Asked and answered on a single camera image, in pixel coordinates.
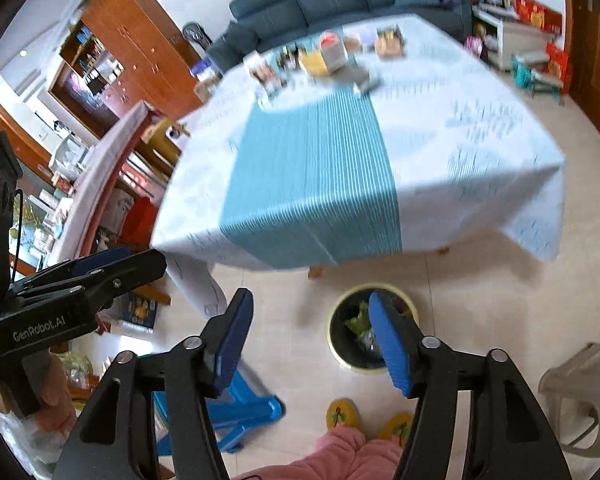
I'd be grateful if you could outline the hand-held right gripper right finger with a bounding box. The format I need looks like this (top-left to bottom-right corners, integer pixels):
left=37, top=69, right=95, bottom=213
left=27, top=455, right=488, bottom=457
left=368, top=289, right=573, bottom=480

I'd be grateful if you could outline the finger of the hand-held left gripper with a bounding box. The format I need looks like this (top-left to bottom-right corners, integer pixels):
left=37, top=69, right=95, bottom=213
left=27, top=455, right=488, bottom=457
left=10, top=249, right=168, bottom=313
left=30, top=246, right=131, bottom=283

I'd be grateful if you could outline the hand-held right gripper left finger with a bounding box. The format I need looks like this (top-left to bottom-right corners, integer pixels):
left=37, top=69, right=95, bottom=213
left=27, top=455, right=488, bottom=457
left=55, top=287, right=256, bottom=480

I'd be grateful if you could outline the yellow green packet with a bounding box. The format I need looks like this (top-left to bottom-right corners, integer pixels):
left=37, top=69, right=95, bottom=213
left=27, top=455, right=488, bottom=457
left=345, top=302, right=376, bottom=332

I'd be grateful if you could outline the yellow rimmed dark trash bin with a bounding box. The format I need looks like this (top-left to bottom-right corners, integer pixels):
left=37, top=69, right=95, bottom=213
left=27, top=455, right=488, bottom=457
left=328, top=282, right=421, bottom=376

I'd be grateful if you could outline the white box with portrait print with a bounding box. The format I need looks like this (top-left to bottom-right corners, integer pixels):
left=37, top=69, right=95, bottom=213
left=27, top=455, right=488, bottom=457
left=245, top=52, right=286, bottom=96

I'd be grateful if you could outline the long yellow carton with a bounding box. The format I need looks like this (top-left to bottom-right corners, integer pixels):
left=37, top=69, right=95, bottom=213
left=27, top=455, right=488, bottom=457
left=300, top=47, right=331, bottom=77

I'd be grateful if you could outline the red and white packet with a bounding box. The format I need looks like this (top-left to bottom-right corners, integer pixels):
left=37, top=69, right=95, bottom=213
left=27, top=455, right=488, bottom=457
left=320, top=32, right=348, bottom=71

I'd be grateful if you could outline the person's left hand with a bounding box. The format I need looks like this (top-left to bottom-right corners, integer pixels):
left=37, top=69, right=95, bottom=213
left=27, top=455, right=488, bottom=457
left=35, top=352, right=77, bottom=433

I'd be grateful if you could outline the dark blue picture book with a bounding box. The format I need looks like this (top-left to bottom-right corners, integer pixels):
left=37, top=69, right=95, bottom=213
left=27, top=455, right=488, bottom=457
left=120, top=292, right=158, bottom=333

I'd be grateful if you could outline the red bucket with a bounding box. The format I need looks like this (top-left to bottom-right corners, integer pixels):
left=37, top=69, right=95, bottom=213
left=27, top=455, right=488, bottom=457
left=122, top=197, right=161, bottom=251

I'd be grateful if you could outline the blue plastic stool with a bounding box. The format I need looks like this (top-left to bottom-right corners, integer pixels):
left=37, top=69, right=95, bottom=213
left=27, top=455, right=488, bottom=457
left=152, top=365, right=286, bottom=456

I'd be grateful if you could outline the yellow embroidered slipper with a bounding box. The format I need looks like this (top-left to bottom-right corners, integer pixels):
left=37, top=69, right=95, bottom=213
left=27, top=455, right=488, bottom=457
left=327, top=399, right=361, bottom=431
left=377, top=412, right=413, bottom=448

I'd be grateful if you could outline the person's right leg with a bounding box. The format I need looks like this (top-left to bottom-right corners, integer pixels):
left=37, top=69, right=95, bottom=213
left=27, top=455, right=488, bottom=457
left=355, top=440, right=405, bottom=480

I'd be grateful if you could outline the person's leg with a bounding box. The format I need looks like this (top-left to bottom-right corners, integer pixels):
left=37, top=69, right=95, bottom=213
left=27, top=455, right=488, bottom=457
left=355, top=440, right=405, bottom=480
left=275, top=422, right=368, bottom=480

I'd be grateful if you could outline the white plastic bag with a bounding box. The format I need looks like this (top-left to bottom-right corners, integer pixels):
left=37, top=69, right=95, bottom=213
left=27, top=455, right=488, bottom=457
left=0, top=410, right=66, bottom=476

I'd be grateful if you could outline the person's left leg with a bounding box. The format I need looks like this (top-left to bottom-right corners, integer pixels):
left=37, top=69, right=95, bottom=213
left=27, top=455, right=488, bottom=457
left=275, top=422, right=368, bottom=480

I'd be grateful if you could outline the yellow plastic stool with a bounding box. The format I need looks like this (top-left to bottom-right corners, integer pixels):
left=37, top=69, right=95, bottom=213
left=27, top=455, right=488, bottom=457
left=142, top=117, right=191, bottom=161

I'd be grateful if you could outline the table with patterned tablecloth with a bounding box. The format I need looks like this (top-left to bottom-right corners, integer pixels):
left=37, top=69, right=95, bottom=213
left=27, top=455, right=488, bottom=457
left=150, top=12, right=568, bottom=318

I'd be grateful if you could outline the grey plastic stool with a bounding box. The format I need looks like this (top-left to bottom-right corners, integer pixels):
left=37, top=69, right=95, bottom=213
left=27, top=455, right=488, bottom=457
left=537, top=342, right=600, bottom=461

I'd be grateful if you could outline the cardboard box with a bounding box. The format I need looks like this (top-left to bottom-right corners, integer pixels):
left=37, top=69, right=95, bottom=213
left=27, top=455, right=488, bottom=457
left=195, top=67, right=221, bottom=101

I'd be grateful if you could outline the wooden cabinet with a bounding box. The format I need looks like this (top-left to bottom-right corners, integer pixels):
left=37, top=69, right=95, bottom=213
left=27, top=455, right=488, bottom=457
left=47, top=0, right=206, bottom=141

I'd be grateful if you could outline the teal plastic toy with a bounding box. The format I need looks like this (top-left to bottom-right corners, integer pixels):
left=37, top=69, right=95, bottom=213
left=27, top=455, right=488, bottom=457
left=510, top=52, right=566, bottom=98

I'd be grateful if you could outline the upright red gift box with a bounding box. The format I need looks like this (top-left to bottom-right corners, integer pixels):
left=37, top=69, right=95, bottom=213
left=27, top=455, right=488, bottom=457
left=545, top=42, right=571, bottom=93

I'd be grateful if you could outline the white low cabinet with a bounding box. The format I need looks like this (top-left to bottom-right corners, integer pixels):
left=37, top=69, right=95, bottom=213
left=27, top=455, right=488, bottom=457
left=472, top=2, right=556, bottom=71

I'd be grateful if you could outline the wooden door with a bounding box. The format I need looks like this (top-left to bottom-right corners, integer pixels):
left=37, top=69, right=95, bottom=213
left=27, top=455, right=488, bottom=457
left=562, top=0, right=600, bottom=161

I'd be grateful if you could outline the wide red gift box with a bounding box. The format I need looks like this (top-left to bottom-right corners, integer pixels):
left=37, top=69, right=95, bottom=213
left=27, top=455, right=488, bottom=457
left=512, top=0, right=563, bottom=33

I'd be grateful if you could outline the black cable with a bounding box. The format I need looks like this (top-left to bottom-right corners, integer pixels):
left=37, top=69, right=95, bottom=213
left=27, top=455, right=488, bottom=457
left=10, top=187, right=23, bottom=281

